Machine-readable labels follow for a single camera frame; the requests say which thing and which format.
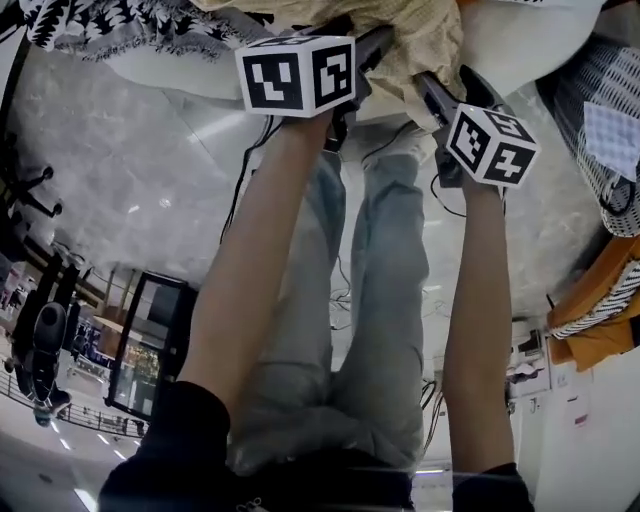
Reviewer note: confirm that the person's right white shoe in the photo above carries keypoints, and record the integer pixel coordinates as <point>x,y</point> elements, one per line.
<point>415,142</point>

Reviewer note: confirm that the cream yellow garment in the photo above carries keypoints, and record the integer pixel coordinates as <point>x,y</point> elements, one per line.
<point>415,40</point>

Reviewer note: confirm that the black white zigzag blanket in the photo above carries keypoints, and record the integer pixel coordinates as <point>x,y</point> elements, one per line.
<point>100,25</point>

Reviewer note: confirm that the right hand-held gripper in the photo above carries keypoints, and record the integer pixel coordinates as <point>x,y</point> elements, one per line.
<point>500,155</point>

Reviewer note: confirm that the black office chair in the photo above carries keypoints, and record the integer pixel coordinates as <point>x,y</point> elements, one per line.
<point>30,200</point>

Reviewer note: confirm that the person's black shirt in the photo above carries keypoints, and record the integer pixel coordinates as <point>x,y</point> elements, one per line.
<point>175,450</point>

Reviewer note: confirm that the black glass cabinet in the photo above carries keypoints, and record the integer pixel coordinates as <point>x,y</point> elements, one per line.
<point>175,325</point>

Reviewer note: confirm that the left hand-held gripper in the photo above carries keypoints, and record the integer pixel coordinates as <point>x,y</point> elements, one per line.
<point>280,75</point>

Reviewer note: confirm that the person's left forearm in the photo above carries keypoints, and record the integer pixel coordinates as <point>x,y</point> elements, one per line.
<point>250,260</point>

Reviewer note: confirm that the black white striped blanket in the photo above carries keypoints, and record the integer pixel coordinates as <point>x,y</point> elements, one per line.
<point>615,300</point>

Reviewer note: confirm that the round white wooden table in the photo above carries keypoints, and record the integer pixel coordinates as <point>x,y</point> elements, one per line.
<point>510,45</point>

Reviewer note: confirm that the light blue checked shirt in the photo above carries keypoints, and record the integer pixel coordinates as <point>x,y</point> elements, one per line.
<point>610,135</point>

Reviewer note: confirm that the orange sofa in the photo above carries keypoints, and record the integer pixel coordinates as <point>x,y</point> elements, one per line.
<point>595,300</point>

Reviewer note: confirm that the white woven laundry basket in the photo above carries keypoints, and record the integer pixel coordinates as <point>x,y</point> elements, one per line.
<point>575,110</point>

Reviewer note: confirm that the person's right forearm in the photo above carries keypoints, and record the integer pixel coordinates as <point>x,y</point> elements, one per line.
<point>480,300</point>

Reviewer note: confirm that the person's grey trousers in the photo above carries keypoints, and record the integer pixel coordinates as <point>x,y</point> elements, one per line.
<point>380,300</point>

